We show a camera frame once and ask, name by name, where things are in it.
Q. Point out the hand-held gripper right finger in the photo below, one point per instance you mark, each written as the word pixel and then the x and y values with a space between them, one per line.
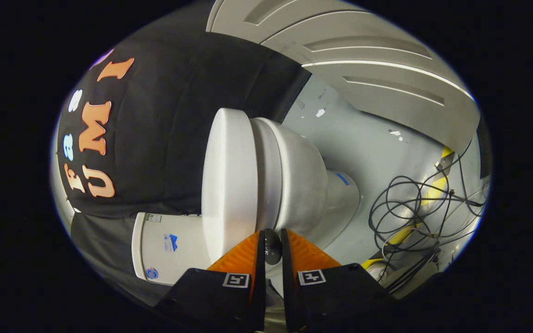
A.
pixel 287 277

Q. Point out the person's leg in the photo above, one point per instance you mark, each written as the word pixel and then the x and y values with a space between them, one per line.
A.
pixel 414 282

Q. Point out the white toilet bowl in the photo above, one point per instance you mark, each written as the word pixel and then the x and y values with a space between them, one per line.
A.
pixel 294 175

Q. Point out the white toilet lid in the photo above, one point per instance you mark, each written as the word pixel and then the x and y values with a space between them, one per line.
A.
pixel 229 185

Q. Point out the black backdrop cloth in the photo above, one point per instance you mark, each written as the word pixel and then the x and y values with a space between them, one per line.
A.
pixel 164 115

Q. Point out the white toilet tank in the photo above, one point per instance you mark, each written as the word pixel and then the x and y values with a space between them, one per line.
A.
pixel 178 245

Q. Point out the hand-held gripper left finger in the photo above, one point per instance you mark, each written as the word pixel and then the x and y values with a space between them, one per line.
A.
pixel 261 277

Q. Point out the white drawer cabinet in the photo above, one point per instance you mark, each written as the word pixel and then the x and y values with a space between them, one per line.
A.
pixel 377 78

